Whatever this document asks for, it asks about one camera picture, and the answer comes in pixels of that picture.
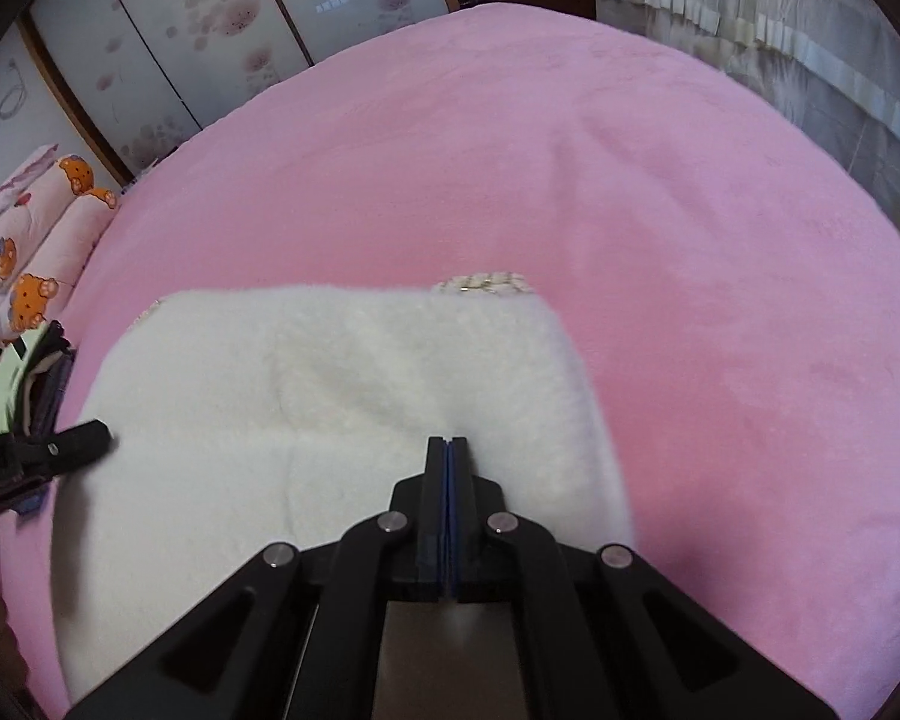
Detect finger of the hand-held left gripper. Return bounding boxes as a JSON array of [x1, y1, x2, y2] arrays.
[[11, 420, 115, 478]]

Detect dark blue jeans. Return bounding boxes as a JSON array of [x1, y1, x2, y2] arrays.
[[15, 321, 80, 515]]

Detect cream fleece coat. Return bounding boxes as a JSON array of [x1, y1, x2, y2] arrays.
[[51, 270, 635, 702]]

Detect white lace bed skirt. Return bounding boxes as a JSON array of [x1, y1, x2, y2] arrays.
[[586, 0, 900, 241]]

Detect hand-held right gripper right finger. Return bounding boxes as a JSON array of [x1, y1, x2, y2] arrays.
[[450, 436, 837, 720]]

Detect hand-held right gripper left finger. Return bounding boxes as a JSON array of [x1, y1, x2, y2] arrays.
[[64, 435, 449, 720]]

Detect bear print pillow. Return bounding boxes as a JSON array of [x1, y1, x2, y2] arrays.
[[0, 195, 117, 347], [0, 142, 121, 271]]

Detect pink blanket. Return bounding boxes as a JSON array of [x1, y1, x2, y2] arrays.
[[0, 0, 900, 720]]

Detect light green black garment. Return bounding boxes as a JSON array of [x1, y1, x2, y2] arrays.
[[0, 326, 50, 440]]

